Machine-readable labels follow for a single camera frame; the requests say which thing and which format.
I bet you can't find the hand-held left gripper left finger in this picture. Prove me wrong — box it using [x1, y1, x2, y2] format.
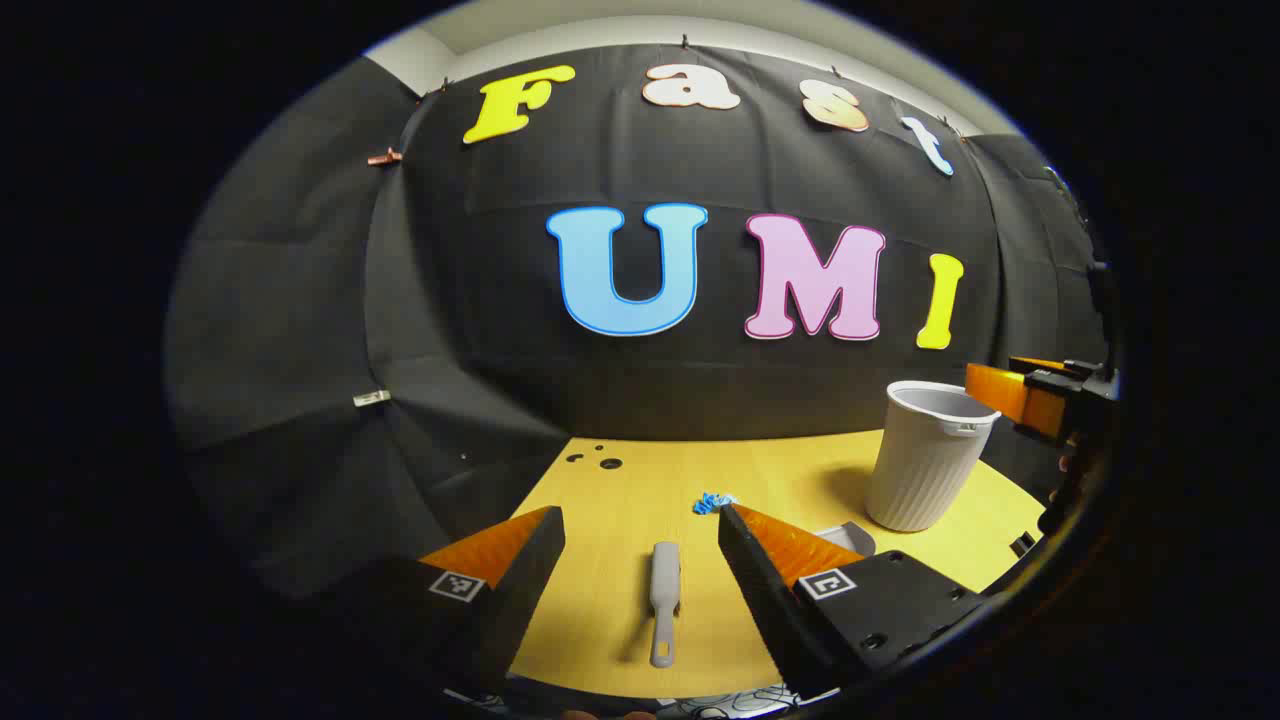
[335, 506, 567, 698]

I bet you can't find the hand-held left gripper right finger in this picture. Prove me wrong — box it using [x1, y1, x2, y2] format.
[717, 503, 991, 706]

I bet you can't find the small grey broom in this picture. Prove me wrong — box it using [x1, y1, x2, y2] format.
[649, 541, 683, 669]

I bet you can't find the grey dustpan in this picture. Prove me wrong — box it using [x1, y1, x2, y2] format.
[815, 522, 878, 559]

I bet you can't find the grey ribbed garbage bin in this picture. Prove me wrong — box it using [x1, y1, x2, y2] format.
[866, 380, 1002, 533]

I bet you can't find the wooden desktop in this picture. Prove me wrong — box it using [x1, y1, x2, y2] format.
[508, 432, 1047, 701]

